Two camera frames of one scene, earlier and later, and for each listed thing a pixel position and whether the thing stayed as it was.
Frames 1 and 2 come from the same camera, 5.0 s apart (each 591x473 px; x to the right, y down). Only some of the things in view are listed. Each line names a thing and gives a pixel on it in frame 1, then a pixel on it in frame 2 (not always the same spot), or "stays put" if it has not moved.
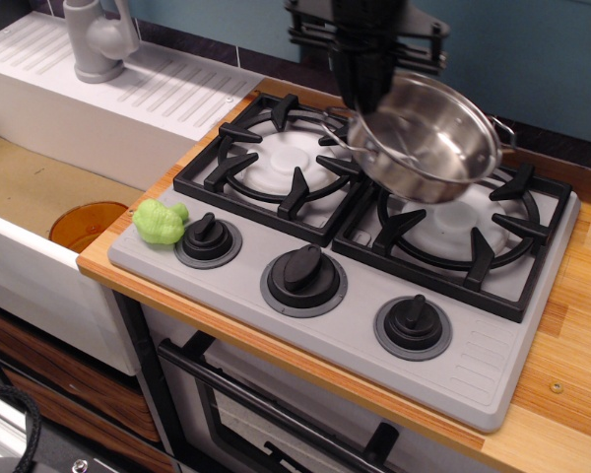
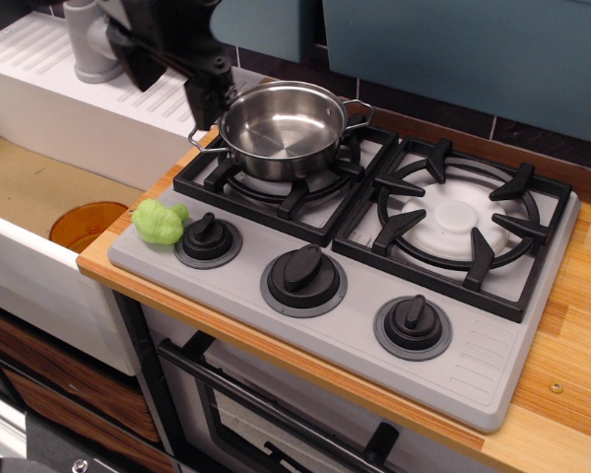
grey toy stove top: (274, 226) stays put
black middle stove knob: (302, 283) stays put
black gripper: (366, 37) -> (180, 33)
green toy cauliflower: (160, 224) stays put
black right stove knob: (413, 329) stays put
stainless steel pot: (433, 135) -> (284, 130)
